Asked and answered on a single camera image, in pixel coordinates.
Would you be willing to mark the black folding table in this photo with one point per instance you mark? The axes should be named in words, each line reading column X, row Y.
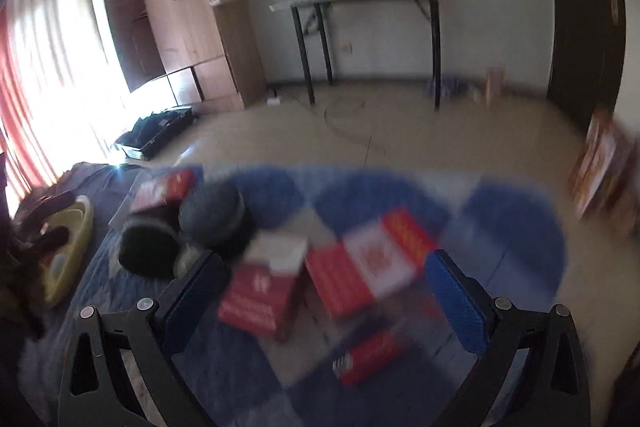
column 358, row 36

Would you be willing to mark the open dark suitcase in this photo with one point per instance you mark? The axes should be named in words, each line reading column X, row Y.
column 151, row 134

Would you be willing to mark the red white cigarette carton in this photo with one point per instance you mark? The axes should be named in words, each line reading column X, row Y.
column 266, row 286

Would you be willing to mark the blue checked cloth on floor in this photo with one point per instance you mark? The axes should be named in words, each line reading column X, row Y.
column 449, row 88

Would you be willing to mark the small red flat pack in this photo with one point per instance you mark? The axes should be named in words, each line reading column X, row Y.
column 367, row 358

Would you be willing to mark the dark wooden door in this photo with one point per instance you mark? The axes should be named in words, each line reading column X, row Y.
column 588, row 57

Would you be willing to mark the grey round zip case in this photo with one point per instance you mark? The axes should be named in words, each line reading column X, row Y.
column 188, row 255

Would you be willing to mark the small dark red box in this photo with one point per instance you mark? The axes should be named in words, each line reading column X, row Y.
column 169, row 189

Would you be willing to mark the pink carton on floor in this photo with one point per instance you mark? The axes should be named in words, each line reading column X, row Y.
column 495, row 78

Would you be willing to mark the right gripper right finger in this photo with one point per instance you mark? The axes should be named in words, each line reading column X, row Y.
column 536, row 355

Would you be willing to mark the blue white patterned blanket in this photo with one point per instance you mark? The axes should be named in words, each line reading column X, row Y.
column 506, row 236

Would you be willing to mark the yellow plastic basin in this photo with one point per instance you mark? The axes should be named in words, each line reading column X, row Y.
column 60, row 269

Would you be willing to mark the red cigarette box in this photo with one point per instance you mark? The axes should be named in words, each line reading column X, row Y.
column 369, row 263

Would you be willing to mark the black grey round box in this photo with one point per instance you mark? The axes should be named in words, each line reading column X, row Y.
column 149, row 247
column 215, row 216

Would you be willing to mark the orange printed cardboard box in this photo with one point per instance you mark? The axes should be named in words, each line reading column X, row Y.
column 604, row 167

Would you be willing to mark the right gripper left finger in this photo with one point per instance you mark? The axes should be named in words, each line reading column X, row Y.
column 96, row 389

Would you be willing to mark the wooden wardrobe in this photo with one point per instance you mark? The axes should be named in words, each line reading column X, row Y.
column 201, row 51

